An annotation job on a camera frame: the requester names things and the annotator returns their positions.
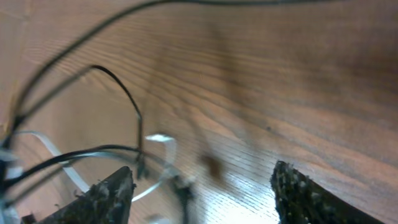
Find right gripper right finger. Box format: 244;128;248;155
270;161;382;224

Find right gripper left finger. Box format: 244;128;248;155
40;166;136;224

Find white USB cable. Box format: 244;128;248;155
0;130;178;224

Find black USB cable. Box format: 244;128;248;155
0;0;343;224

